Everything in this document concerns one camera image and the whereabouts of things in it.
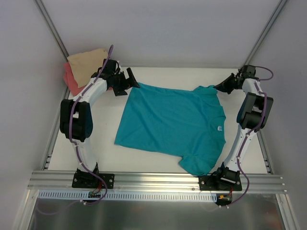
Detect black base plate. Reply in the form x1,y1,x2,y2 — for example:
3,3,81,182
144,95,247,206
198,174,242,191
71,171,115,189

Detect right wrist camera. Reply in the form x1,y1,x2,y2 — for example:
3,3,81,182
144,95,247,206
239,65,257,79

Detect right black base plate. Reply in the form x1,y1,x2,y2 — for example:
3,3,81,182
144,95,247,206
198,174,242,191

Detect aluminium frame post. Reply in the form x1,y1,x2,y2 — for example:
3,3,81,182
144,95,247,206
34,0,69,60
243,0,290,66

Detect teal t shirt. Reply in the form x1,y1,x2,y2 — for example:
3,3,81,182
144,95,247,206
114,84,226,176

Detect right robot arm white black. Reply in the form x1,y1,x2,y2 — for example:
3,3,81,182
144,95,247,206
213,65,273,191

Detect left aluminium frame post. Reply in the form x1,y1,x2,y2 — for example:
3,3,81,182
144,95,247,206
34,0,69,60

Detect white slotted cable duct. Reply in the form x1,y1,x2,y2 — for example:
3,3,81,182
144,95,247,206
37,190,217,203

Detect pink folded t shirt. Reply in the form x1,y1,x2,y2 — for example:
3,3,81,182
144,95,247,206
63,62,101,96

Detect beige folded t shirt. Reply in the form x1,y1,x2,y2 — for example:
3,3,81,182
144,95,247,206
68,48,108,88

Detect right aluminium frame post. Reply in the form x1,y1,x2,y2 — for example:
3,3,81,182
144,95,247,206
243,0,290,66

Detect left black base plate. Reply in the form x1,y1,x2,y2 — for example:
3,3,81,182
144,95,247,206
71,171,115,189

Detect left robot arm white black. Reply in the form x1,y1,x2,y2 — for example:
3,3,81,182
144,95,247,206
59,59,140,188

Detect aluminium mounting rail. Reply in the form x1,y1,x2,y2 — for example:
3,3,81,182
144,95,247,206
27,170,288,194

